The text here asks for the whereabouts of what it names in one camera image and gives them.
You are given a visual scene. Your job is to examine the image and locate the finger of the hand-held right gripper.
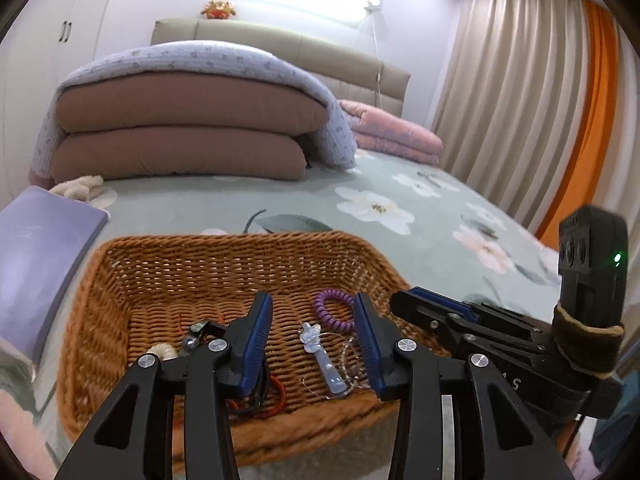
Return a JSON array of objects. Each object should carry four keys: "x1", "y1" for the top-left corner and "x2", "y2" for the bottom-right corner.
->
[
  {"x1": 390, "y1": 291, "x2": 557, "y2": 377},
  {"x1": 409, "y1": 286, "x2": 555, "y2": 347}
]

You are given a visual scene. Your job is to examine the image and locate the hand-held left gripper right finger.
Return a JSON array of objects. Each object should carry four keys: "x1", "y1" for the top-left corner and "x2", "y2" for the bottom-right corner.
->
[{"x1": 352, "y1": 293, "x2": 576, "y2": 480}]

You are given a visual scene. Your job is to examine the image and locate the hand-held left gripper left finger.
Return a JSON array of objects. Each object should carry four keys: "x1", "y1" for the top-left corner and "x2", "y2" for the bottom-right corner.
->
[{"x1": 52, "y1": 292, "x2": 274, "y2": 480}]

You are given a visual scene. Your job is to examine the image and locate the clear crystal bead bracelet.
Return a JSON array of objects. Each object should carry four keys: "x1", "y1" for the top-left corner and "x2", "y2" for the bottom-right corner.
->
[{"x1": 337, "y1": 332, "x2": 373, "y2": 398}]

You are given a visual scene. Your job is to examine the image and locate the light blue hair clip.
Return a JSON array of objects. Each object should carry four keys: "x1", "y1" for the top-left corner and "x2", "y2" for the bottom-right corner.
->
[{"x1": 298, "y1": 322, "x2": 351, "y2": 400}]

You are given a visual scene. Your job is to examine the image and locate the red cord bracelet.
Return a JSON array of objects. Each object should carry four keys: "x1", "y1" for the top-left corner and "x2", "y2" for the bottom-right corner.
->
[{"x1": 225, "y1": 370, "x2": 288, "y2": 417}]

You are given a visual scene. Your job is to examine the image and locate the purple spiral hair tie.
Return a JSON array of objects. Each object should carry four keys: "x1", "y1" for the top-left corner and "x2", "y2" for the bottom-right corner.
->
[{"x1": 314, "y1": 287, "x2": 357, "y2": 333}]

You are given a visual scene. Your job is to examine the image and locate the silver hair clip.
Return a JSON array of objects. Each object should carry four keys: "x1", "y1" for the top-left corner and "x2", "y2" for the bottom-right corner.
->
[{"x1": 182, "y1": 321, "x2": 213, "y2": 353}]

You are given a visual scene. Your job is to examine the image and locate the brown wicker basket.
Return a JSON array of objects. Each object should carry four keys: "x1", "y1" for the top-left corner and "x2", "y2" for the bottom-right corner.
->
[{"x1": 56, "y1": 230, "x2": 451, "y2": 471}]

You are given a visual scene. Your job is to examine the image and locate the orange curtain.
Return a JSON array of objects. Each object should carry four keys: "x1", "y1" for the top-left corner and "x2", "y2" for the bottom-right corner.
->
[{"x1": 535, "y1": 0, "x2": 623, "y2": 251}]

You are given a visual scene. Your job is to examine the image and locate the folded pink blanket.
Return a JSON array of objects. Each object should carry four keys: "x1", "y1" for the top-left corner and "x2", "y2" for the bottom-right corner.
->
[{"x1": 339, "y1": 99, "x2": 445, "y2": 168}]

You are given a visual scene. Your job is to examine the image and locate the beige curtain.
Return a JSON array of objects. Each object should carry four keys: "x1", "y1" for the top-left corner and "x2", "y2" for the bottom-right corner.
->
[{"x1": 432, "y1": 0, "x2": 593, "y2": 233}]

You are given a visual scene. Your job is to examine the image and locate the lavender notebook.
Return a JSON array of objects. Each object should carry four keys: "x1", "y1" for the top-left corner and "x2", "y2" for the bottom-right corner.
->
[{"x1": 0, "y1": 185, "x2": 111, "y2": 366}]

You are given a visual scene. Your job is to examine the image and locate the cream plush toy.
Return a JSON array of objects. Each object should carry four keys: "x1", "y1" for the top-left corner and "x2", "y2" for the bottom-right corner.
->
[{"x1": 49, "y1": 175, "x2": 105, "y2": 202}]

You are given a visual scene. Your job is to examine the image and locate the folded blue floral brown quilt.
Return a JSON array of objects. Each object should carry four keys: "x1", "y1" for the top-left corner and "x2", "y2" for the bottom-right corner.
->
[{"x1": 29, "y1": 42, "x2": 358, "y2": 186}]

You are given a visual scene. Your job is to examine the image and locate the beige padded headboard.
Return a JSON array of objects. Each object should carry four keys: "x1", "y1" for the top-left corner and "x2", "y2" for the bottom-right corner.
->
[{"x1": 151, "y1": 17, "x2": 412, "y2": 121}]

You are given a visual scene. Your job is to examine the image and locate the orange plush toy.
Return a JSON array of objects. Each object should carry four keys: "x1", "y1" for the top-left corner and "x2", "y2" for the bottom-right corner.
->
[{"x1": 201, "y1": 0, "x2": 237, "y2": 21}]

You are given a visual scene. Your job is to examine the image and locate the white wardrobe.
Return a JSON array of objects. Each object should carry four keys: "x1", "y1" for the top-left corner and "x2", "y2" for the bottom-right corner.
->
[{"x1": 0, "y1": 0, "x2": 126, "y2": 201}]

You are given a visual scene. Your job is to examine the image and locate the black cable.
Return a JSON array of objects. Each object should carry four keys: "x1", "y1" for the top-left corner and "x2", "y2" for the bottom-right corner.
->
[{"x1": 562, "y1": 412, "x2": 586, "y2": 461}]

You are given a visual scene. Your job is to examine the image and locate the white hanging cable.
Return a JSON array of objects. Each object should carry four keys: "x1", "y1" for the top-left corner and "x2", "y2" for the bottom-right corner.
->
[{"x1": 367, "y1": 7, "x2": 386, "y2": 111}]

